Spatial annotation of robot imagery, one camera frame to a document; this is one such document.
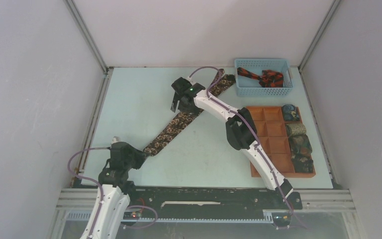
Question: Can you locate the wooden compartment tray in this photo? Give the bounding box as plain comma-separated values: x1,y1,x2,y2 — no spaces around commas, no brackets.
247,106,316,178

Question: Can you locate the red black patterned tie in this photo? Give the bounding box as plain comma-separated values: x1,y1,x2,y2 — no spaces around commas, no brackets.
237,67,284,88

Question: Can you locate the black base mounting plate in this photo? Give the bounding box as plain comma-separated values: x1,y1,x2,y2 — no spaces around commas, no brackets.
129,186,302,220

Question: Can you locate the dark camo rolled tie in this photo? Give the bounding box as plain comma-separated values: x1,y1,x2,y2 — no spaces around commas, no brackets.
291,154,314,173

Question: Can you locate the olive rolled tie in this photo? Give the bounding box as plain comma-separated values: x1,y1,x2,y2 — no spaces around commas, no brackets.
285,122,306,137

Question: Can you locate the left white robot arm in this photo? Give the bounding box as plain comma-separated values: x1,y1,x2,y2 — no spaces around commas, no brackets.
81,136,149,239

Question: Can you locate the blue rolled tie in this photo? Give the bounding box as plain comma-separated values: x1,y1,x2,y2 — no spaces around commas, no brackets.
281,104,301,122

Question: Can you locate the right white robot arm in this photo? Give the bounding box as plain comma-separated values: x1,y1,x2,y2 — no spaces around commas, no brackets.
171,77,293,208

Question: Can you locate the brown floral tie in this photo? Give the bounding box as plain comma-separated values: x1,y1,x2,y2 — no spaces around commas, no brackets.
144,69,236,156

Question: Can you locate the blue plastic basket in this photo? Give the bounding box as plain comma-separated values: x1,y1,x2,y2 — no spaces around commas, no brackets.
234,58,293,97

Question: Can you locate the aluminium frame rail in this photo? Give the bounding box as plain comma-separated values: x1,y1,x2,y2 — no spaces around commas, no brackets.
56,188,356,213

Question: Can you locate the green camo rolled tie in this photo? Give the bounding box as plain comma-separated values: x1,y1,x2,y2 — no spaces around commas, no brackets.
288,134,313,155

